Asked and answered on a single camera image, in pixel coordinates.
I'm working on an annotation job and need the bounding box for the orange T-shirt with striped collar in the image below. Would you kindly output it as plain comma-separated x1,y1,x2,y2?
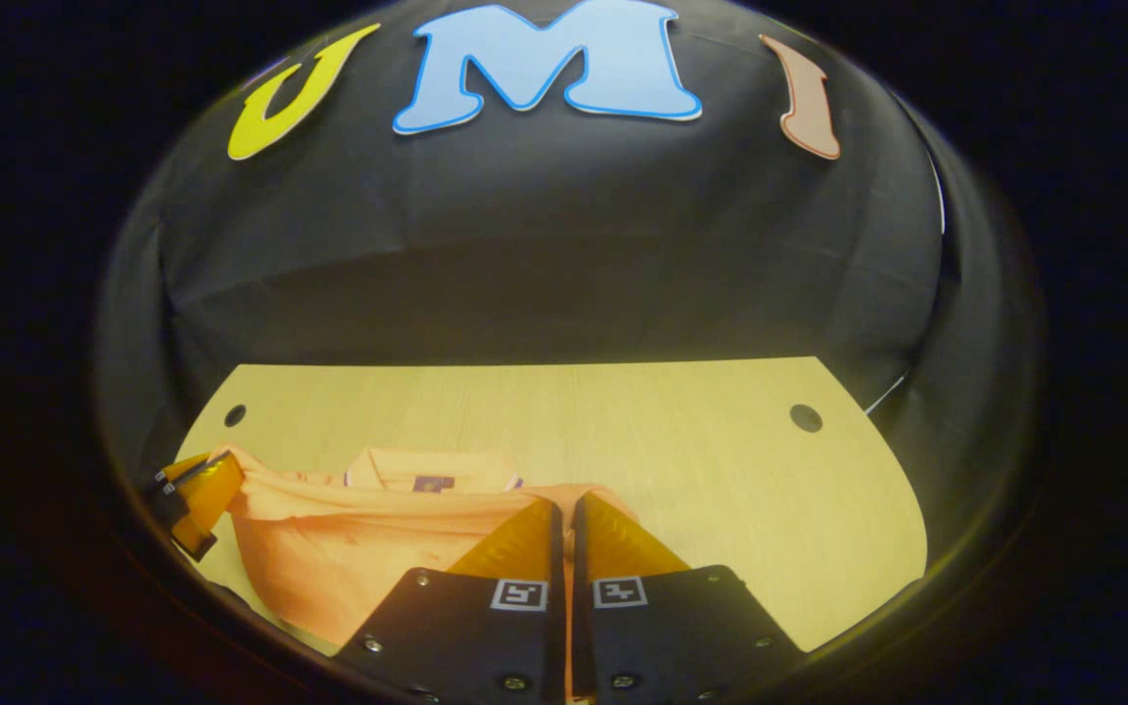
211,446,645,698

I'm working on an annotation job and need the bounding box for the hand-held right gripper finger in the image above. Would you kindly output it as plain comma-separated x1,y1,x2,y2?
571,491,806,705
333,496,566,705

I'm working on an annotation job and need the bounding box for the black backdrop cloth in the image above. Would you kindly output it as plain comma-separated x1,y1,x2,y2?
94,0,1045,549

